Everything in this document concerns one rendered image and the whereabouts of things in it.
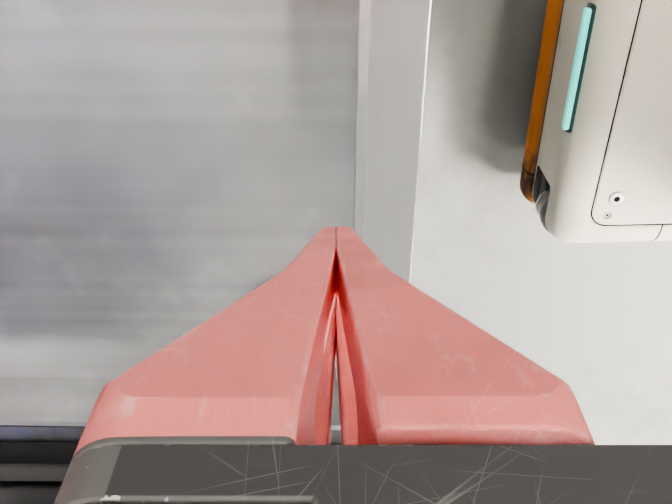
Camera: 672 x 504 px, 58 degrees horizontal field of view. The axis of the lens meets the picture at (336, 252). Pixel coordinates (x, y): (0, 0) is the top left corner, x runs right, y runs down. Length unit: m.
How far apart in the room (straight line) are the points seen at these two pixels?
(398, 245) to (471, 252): 1.11
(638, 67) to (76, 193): 0.82
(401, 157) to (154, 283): 0.15
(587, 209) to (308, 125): 0.84
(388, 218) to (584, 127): 0.73
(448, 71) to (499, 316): 0.64
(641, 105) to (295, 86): 0.79
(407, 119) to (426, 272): 1.17
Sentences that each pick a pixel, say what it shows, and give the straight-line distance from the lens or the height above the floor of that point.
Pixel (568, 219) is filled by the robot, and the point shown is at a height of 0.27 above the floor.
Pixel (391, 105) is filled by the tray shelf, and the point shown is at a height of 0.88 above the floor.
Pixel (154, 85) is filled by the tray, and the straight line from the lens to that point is 0.29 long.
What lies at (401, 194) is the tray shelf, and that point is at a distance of 0.30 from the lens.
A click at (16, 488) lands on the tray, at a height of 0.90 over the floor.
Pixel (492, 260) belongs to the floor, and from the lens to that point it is 1.45.
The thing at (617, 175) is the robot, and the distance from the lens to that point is 1.06.
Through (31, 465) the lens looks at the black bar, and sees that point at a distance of 0.47.
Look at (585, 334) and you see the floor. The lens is 1.67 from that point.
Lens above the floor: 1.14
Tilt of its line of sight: 55 degrees down
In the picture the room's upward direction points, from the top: 178 degrees counter-clockwise
